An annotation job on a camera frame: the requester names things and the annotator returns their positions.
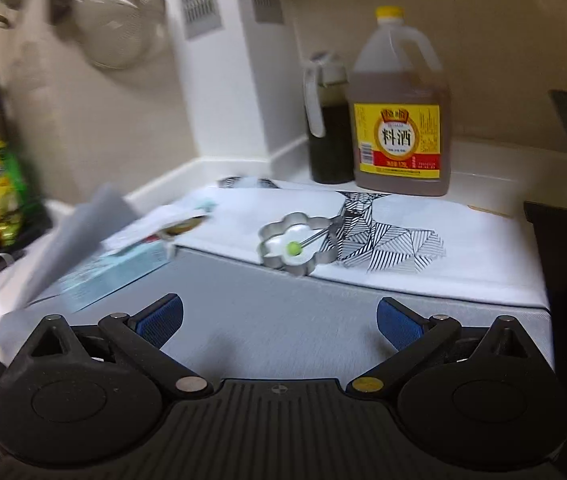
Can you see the grey counter mat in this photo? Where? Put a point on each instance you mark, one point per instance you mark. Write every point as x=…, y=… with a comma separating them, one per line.
x=273, y=320

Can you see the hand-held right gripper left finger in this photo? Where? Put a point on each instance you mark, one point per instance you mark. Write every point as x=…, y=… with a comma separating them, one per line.
x=161, y=322

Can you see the hanging metal strainer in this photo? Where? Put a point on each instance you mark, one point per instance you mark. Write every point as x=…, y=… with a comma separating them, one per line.
x=118, y=15

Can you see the amber bottle with yellow cap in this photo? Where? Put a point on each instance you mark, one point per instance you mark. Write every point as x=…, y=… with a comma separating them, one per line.
x=401, y=105

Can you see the small dark-print wrapper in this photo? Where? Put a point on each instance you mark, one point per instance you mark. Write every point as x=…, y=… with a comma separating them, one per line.
x=183, y=226

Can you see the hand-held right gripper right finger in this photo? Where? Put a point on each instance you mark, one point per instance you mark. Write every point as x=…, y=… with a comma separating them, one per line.
x=398, y=322

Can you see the grey cloth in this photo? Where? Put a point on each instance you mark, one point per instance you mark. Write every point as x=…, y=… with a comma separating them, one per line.
x=78, y=240

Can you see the dark sauce bottle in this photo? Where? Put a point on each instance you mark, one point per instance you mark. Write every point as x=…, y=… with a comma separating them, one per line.
x=327, y=130

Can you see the white cloth with geometric print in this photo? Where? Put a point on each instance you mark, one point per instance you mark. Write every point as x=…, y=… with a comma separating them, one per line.
x=413, y=250

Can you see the thin wooden stick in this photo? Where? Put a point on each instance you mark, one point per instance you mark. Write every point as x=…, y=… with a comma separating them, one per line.
x=488, y=211

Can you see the pale blue tissue box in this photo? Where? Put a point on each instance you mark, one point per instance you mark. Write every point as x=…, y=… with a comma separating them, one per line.
x=113, y=270

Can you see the yellow and green snack packet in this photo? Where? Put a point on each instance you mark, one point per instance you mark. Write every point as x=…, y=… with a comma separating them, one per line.
x=0, y=185

